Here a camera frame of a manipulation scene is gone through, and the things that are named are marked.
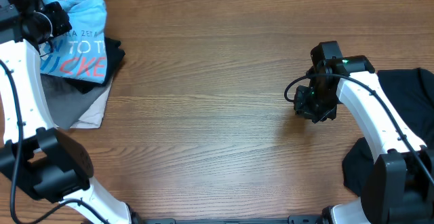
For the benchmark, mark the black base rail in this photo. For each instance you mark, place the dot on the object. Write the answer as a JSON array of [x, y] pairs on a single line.
[[292, 219]]

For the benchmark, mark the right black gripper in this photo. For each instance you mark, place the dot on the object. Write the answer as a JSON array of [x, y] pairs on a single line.
[[304, 110]]

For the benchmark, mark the folded white garment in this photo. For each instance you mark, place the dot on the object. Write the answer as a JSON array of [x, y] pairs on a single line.
[[93, 117]]

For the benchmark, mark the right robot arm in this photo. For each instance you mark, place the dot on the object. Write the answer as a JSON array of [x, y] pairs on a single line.
[[400, 187]]

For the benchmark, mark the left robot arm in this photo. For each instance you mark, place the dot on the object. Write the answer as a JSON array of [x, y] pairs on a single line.
[[37, 158]]

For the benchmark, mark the folded grey garment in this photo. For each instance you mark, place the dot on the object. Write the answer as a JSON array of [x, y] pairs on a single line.
[[65, 103]]

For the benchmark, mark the light blue t-shirt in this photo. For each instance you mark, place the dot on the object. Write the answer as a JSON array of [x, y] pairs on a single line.
[[74, 54]]

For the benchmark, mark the folded black garment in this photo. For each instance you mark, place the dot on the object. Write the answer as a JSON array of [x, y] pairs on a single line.
[[111, 64]]

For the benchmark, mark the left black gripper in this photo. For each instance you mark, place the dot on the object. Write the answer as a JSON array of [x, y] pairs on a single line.
[[53, 11]]

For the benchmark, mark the black garment pile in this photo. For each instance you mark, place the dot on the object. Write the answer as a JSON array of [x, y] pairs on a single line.
[[411, 93]]

